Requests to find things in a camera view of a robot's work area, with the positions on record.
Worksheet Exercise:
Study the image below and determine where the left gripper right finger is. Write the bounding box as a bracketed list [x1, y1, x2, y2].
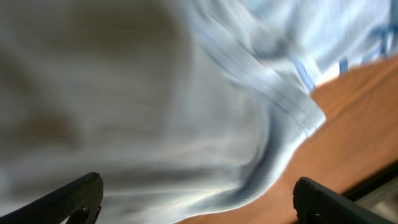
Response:
[293, 177, 393, 224]

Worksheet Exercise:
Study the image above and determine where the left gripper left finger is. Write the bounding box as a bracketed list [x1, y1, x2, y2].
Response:
[1, 172, 104, 224]

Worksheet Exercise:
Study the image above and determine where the light blue t-shirt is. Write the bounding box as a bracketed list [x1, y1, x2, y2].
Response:
[1, 0, 397, 223]

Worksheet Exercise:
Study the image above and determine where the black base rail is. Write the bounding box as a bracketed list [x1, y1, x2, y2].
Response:
[341, 161, 398, 222]

